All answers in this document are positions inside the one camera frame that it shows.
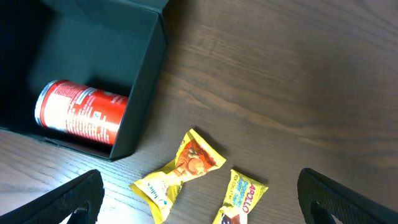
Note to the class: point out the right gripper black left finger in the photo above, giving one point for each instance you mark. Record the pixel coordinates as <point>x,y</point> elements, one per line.
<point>79,200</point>

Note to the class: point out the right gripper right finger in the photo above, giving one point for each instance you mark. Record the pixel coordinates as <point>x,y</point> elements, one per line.
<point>323,200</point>

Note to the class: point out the red chips can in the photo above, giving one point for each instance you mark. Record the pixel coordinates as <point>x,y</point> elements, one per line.
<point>80,110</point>

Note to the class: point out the yellow Apollo chocolate packet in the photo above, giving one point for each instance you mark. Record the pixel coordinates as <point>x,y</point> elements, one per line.
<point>242,194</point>

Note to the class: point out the dark green open box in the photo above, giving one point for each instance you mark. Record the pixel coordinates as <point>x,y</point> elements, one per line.
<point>117,46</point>

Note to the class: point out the yellow orange snack packet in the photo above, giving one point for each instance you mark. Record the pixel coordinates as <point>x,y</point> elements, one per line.
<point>160,189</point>

